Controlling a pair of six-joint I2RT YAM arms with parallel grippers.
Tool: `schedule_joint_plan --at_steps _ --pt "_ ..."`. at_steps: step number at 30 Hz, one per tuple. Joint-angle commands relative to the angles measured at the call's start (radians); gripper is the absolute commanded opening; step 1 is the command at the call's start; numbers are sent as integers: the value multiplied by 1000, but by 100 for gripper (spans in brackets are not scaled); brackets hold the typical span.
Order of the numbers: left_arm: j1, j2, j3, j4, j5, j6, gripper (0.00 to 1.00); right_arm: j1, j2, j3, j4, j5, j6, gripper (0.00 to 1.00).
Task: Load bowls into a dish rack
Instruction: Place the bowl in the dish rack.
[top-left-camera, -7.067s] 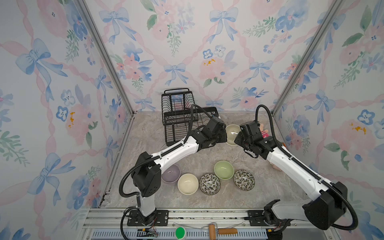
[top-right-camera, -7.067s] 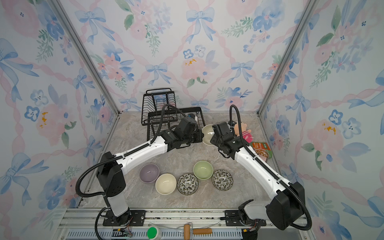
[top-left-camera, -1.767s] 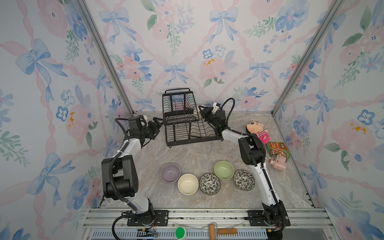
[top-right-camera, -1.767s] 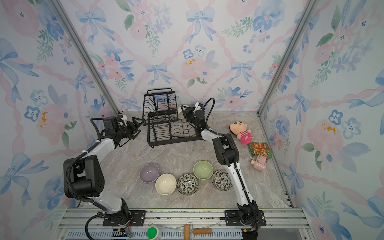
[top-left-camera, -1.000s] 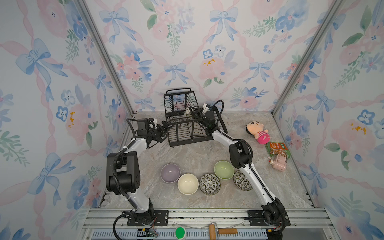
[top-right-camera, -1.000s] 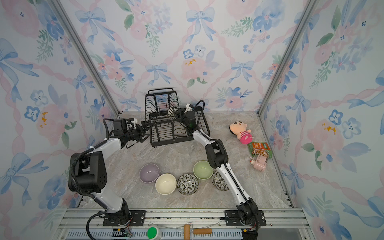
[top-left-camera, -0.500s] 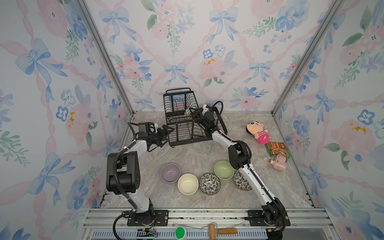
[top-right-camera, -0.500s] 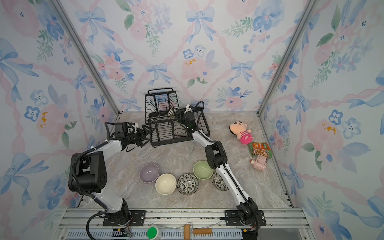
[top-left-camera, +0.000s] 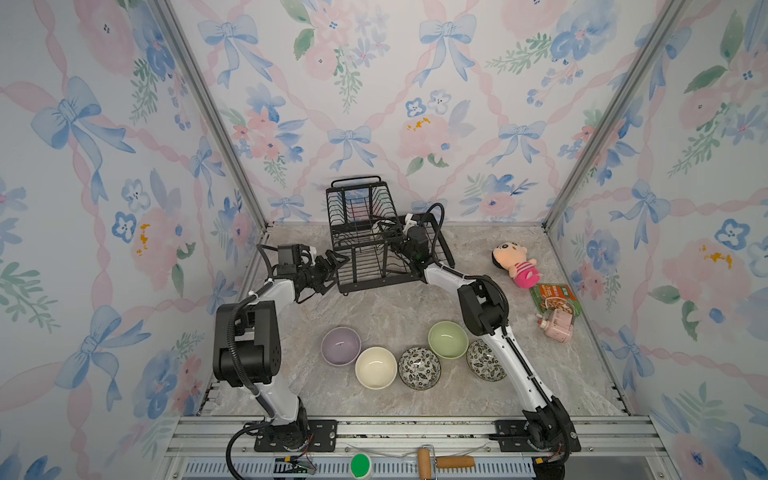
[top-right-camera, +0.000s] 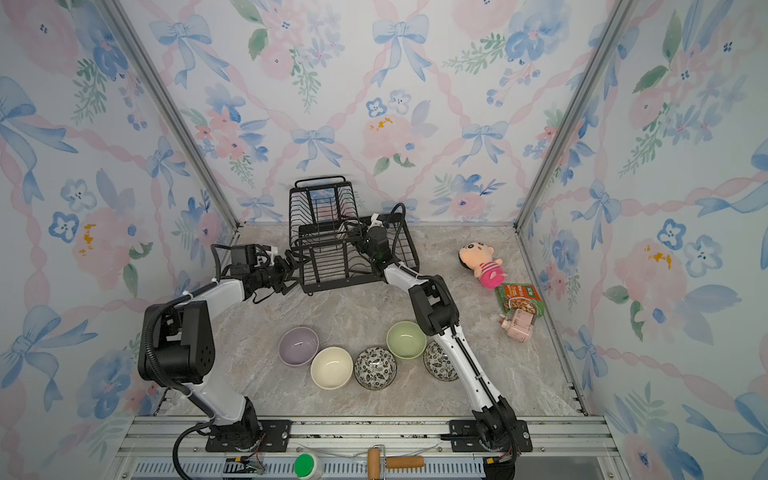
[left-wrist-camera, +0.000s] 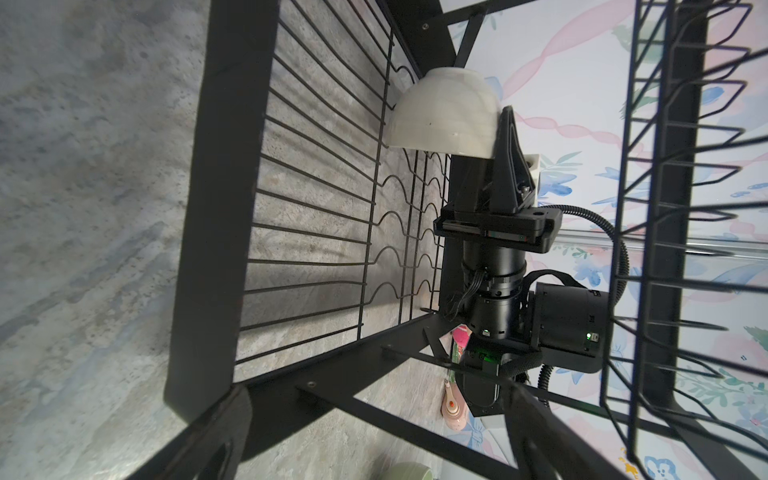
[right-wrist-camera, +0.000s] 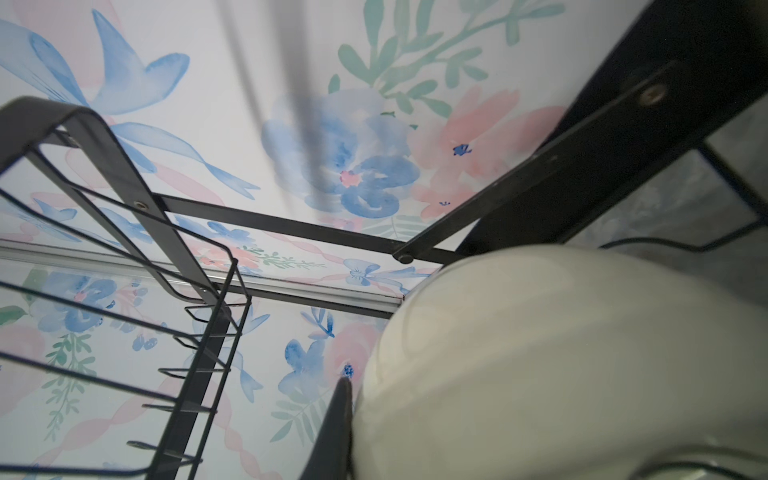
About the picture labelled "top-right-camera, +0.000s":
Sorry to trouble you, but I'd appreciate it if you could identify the lavender bowl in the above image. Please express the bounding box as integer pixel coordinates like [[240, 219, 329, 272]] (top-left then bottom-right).
[[278, 326, 320, 367]]

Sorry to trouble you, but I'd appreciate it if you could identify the light green bowl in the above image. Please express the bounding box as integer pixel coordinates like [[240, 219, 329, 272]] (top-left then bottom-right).
[[386, 321, 427, 360]]

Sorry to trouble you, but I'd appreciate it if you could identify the black wire dish rack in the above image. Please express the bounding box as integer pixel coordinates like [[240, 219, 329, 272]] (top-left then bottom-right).
[[289, 175, 420, 295]]

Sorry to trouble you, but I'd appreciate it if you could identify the green red soup packet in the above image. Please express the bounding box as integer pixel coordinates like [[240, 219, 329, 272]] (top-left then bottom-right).
[[495, 283, 546, 317]]

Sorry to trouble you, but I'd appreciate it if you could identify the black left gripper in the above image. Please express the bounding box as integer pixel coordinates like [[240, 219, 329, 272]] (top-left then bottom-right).
[[254, 251, 311, 296]]

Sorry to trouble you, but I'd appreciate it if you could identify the green round button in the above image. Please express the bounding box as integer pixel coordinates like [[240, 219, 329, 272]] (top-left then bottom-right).
[[293, 453, 324, 480]]

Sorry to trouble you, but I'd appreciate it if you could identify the left black floral bowl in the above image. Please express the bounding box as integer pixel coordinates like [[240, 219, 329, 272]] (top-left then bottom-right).
[[353, 346, 397, 391]]

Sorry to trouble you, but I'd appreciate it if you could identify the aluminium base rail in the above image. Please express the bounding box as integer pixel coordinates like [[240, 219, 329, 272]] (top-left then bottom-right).
[[106, 416, 629, 479]]

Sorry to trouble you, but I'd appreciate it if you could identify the wooden handled tool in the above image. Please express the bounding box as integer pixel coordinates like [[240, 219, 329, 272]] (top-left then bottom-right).
[[366, 446, 426, 480]]

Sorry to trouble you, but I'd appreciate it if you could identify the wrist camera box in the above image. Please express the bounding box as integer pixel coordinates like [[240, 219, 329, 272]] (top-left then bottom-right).
[[367, 220, 388, 244], [229, 244, 271, 276]]

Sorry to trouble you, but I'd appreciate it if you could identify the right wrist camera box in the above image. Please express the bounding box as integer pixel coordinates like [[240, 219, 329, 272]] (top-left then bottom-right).
[[367, 220, 388, 244]]

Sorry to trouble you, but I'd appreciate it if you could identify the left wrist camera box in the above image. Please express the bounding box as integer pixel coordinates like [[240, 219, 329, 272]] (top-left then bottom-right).
[[229, 244, 271, 276]]

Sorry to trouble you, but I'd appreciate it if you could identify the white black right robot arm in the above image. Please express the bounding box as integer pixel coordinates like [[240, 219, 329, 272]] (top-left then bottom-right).
[[358, 234, 522, 452]]

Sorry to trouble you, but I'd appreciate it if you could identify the right black floral bowl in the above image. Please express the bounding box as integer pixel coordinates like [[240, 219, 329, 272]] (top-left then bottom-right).
[[422, 341, 458, 382]]

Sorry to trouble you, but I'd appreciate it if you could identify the cream white bowl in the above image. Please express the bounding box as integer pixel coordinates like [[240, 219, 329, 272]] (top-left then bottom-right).
[[310, 346, 354, 390]]

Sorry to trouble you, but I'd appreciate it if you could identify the black floral bowl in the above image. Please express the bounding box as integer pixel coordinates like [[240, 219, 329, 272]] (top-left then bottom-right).
[[422, 341, 458, 382], [353, 346, 397, 391]]

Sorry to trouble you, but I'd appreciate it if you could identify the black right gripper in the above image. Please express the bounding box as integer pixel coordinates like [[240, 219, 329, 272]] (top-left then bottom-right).
[[346, 221, 379, 265]]

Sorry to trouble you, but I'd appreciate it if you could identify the pink plush doll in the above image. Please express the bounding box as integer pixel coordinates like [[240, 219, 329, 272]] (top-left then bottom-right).
[[458, 242, 506, 289]]

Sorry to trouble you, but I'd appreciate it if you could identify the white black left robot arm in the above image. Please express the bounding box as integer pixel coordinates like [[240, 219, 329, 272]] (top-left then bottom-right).
[[138, 244, 309, 451]]

